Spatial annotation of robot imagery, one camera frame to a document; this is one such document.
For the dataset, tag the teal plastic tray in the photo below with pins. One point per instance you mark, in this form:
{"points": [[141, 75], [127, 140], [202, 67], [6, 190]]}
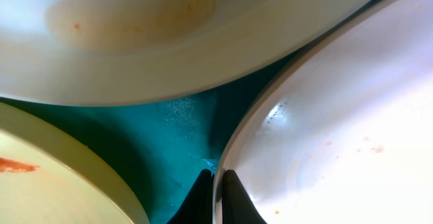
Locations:
{"points": [[159, 147]]}

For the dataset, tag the yellow plate with stain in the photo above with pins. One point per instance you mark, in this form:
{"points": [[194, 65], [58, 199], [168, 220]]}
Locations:
{"points": [[47, 176]]}

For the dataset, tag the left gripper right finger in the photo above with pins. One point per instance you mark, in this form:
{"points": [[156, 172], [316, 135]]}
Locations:
{"points": [[237, 207]]}

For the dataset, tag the white plate with long stain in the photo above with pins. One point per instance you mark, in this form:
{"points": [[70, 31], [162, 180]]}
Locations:
{"points": [[118, 52]]}

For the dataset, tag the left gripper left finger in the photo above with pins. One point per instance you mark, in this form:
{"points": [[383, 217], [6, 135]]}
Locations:
{"points": [[197, 205]]}

